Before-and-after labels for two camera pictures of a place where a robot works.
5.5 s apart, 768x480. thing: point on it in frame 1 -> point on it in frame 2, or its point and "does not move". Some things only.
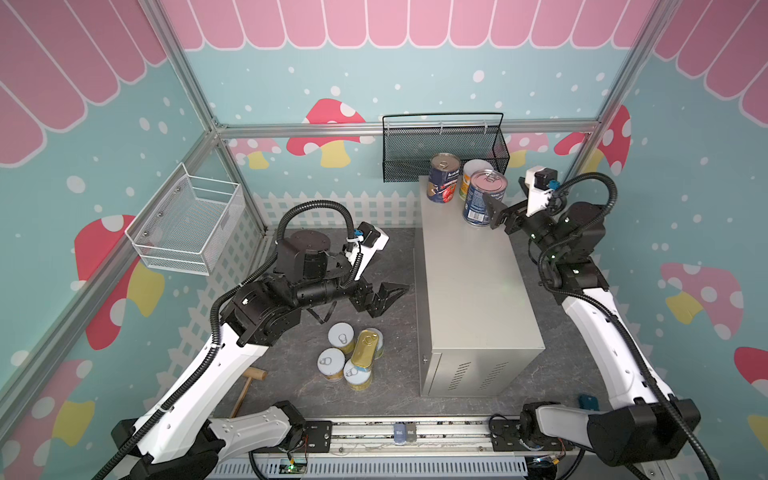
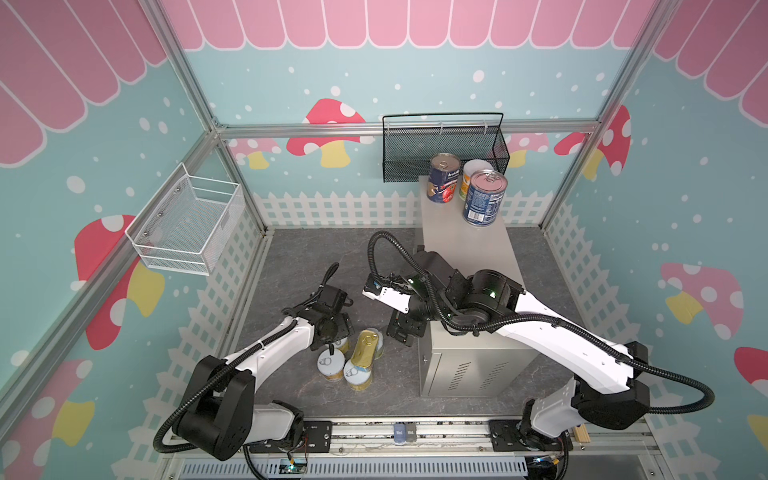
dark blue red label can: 443,175 does not move
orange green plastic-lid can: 470,168 does not move
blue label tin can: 489,182 does not move
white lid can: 330,363 does not move
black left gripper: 381,300 -> 345,329
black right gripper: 515,216 -> 405,324
